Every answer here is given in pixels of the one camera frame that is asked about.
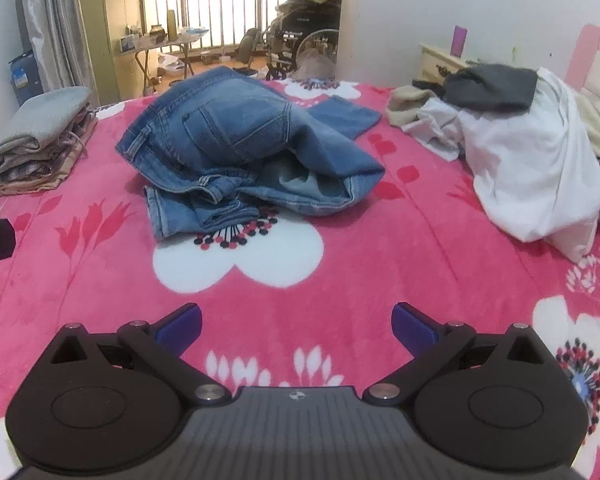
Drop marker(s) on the cream nightstand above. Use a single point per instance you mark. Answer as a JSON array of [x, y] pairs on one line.
[[437, 62]]

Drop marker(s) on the pink headboard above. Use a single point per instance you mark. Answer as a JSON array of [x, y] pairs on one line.
[[592, 55]]

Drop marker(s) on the purple box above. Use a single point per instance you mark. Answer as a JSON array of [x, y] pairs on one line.
[[459, 40]]

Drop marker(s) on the grey folded sweater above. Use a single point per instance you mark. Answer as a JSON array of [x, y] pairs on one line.
[[45, 110]]

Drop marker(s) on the blue water jug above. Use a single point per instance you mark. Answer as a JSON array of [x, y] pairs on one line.
[[25, 77]]

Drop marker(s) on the green bottle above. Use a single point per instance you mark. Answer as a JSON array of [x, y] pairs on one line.
[[172, 25]]

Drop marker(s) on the grey curtain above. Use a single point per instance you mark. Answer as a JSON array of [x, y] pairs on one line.
[[55, 20]]

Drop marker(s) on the cream garment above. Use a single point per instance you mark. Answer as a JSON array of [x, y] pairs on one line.
[[407, 105]]

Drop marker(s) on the tan folded pants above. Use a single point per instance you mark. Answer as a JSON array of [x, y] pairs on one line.
[[40, 186]]

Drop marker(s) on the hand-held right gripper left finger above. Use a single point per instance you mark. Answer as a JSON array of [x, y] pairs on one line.
[[182, 327]]

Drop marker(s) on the white garment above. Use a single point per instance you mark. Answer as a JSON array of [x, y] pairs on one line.
[[520, 160]]

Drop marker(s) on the black wheelchair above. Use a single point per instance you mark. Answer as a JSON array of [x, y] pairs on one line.
[[300, 30]]

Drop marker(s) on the folding table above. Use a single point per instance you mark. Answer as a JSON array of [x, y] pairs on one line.
[[150, 50]]

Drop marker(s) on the blue jeans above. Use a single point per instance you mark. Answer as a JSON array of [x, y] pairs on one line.
[[220, 120]]

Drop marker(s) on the olive green door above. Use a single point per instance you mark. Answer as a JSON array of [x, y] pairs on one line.
[[97, 25]]

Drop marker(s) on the balcony railing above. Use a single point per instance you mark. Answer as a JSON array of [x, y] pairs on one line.
[[215, 5]]

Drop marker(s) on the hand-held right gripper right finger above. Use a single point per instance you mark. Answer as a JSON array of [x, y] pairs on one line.
[[412, 327]]

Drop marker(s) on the dark grey garment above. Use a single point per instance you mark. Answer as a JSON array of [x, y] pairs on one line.
[[490, 87]]

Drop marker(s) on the pink floral blanket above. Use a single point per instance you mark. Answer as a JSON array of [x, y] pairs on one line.
[[380, 270]]

